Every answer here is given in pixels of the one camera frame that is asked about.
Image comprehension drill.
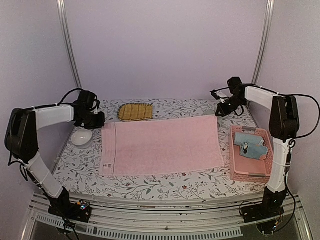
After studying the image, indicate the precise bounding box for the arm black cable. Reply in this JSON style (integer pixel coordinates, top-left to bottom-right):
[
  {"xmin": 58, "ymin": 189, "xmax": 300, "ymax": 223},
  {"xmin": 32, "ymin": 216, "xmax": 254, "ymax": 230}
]
[
  {"xmin": 56, "ymin": 87, "xmax": 85, "ymax": 107},
  {"xmin": 211, "ymin": 86, "xmax": 320, "ymax": 148}
]

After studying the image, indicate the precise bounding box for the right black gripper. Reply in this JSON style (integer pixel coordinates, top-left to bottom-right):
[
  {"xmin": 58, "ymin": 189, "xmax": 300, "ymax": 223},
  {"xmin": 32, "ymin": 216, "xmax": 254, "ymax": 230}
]
[{"xmin": 216, "ymin": 95, "xmax": 247, "ymax": 117}]

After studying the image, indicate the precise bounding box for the blue rolled towel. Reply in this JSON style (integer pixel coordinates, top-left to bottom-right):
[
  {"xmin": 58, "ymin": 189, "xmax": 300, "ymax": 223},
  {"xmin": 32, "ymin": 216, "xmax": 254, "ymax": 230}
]
[{"xmin": 233, "ymin": 132, "xmax": 268, "ymax": 161}]

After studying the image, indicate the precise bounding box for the woven bamboo tray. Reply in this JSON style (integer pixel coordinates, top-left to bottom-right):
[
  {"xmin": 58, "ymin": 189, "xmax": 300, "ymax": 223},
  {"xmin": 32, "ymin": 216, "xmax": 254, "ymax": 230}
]
[{"xmin": 117, "ymin": 103, "xmax": 153, "ymax": 122}]

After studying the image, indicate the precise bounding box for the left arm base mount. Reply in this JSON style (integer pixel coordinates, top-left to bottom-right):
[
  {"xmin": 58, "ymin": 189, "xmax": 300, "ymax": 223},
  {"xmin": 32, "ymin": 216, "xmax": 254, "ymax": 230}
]
[{"xmin": 48, "ymin": 198, "xmax": 92, "ymax": 223}]

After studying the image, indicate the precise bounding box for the right aluminium frame post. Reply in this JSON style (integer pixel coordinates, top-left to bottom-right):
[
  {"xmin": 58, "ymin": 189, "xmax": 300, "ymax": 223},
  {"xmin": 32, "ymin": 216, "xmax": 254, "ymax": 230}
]
[{"xmin": 251, "ymin": 0, "xmax": 275, "ymax": 84}]

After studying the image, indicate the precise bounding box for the aluminium front rail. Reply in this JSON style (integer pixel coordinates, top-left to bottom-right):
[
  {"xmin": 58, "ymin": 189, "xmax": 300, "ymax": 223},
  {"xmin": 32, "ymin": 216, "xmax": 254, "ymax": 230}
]
[{"xmin": 22, "ymin": 193, "xmax": 313, "ymax": 240}]

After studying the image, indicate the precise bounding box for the pink towel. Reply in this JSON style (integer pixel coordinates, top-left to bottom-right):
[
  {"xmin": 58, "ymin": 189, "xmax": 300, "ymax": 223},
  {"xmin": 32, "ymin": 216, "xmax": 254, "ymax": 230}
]
[{"xmin": 99, "ymin": 115, "xmax": 224, "ymax": 177}]

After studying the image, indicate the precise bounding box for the left aluminium frame post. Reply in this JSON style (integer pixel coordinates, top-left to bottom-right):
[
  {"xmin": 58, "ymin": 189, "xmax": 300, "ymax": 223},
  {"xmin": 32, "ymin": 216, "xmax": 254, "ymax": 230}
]
[{"xmin": 56, "ymin": 0, "xmax": 82, "ymax": 88}]

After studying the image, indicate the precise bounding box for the aluminium frame post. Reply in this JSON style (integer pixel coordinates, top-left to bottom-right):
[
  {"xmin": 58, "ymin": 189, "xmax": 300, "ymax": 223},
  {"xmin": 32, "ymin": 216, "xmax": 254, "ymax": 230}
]
[
  {"xmin": 251, "ymin": 0, "xmax": 275, "ymax": 84},
  {"xmin": 56, "ymin": 0, "xmax": 82, "ymax": 88}
]

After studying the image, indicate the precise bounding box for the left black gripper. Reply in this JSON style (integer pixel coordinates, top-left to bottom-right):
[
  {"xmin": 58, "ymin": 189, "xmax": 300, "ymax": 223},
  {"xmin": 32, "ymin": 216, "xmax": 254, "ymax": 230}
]
[{"xmin": 79, "ymin": 110, "xmax": 105, "ymax": 130}]

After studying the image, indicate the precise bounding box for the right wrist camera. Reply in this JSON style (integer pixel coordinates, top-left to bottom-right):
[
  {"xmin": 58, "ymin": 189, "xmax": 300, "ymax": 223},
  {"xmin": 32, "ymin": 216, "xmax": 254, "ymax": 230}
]
[{"xmin": 210, "ymin": 90, "xmax": 229, "ymax": 103}]

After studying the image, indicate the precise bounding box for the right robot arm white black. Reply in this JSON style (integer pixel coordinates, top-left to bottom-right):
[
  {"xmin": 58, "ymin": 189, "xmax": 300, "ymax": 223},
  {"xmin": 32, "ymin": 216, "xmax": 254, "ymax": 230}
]
[{"xmin": 211, "ymin": 77, "xmax": 300, "ymax": 218}]

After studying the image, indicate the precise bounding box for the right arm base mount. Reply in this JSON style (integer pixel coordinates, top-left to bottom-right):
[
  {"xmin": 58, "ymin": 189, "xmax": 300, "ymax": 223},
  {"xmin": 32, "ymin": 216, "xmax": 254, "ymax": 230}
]
[{"xmin": 239, "ymin": 203, "xmax": 285, "ymax": 223}]

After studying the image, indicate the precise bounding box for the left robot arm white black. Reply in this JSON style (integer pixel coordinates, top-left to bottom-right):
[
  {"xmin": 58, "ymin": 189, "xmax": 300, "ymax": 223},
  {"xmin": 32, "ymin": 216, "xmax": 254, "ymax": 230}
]
[{"xmin": 4, "ymin": 88, "xmax": 105, "ymax": 217}]

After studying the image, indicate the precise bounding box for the white ceramic bowl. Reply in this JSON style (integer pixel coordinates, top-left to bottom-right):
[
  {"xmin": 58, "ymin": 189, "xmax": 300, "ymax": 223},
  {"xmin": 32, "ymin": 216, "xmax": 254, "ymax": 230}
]
[{"xmin": 71, "ymin": 128, "xmax": 93, "ymax": 149}]

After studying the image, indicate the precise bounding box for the pink plastic basket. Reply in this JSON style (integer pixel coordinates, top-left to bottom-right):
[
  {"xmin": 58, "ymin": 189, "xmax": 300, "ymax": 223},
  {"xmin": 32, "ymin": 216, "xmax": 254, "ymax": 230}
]
[{"xmin": 229, "ymin": 125, "xmax": 273, "ymax": 183}]

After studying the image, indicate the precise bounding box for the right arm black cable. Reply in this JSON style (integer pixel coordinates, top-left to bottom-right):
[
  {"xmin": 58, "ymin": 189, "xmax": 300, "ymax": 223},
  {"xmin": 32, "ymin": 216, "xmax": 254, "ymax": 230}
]
[{"xmin": 211, "ymin": 86, "xmax": 320, "ymax": 148}]

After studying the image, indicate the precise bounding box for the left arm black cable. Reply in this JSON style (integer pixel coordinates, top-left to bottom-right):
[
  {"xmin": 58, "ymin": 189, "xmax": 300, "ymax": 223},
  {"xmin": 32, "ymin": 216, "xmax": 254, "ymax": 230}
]
[{"xmin": 56, "ymin": 87, "xmax": 85, "ymax": 107}]

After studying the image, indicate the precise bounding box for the light green towel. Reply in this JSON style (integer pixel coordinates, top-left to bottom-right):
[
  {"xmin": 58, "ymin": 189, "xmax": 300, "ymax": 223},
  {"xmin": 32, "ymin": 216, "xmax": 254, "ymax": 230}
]
[{"xmin": 203, "ymin": 109, "xmax": 215, "ymax": 116}]

